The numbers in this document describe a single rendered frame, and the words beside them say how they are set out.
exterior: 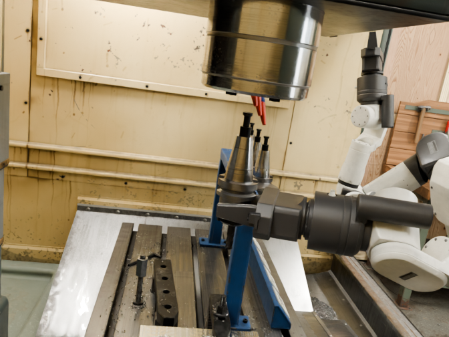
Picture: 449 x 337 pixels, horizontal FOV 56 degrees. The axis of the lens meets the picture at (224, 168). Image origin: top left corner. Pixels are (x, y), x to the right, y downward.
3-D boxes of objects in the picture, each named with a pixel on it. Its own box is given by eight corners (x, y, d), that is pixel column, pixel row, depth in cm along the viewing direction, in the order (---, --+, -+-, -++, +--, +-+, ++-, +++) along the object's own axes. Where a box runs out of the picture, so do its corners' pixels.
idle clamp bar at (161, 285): (169, 281, 115) (172, 259, 114) (177, 344, 90) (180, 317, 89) (151, 280, 114) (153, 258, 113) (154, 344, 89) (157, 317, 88)
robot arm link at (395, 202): (336, 207, 70) (408, 219, 68) (331, 265, 64) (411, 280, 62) (348, 162, 62) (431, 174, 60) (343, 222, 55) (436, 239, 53)
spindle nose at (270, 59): (208, 82, 71) (218, 7, 68) (305, 97, 69) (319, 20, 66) (188, 86, 55) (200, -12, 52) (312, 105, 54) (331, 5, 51)
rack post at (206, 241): (227, 242, 146) (240, 158, 138) (229, 249, 140) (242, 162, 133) (198, 239, 144) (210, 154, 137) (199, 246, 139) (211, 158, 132)
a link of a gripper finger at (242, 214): (218, 198, 64) (258, 205, 63) (216, 218, 65) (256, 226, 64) (215, 202, 62) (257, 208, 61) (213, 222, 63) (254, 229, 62)
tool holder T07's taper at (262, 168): (252, 172, 111) (256, 147, 109) (269, 174, 111) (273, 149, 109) (252, 176, 107) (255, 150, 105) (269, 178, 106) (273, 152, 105)
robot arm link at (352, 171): (347, 144, 136) (329, 199, 141) (349, 149, 126) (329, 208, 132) (381, 154, 134) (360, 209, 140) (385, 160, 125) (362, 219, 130)
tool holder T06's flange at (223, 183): (218, 186, 69) (220, 171, 68) (255, 191, 69) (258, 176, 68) (215, 197, 63) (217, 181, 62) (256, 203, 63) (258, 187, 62)
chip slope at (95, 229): (285, 279, 185) (296, 224, 178) (346, 408, 117) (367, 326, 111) (73, 263, 173) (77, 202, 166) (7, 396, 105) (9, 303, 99)
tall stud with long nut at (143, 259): (143, 301, 104) (149, 252, 101) (143, 307, 102) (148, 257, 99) (132, 299, 104) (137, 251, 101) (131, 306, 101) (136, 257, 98)
